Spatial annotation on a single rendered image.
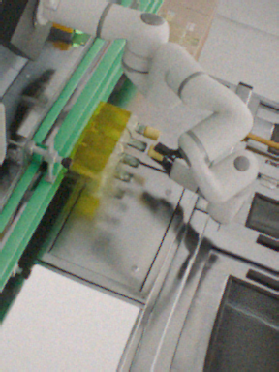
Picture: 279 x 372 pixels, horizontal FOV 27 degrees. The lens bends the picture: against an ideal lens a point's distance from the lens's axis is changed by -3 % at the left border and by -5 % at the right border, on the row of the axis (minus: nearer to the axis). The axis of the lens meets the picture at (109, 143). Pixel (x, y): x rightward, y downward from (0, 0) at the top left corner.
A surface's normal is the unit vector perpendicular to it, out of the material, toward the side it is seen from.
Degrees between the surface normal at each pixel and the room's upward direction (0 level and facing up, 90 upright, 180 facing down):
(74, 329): 90
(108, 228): 89
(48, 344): 90
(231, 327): 90
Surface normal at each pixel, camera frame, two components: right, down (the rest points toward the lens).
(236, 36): 0.11, -0.59
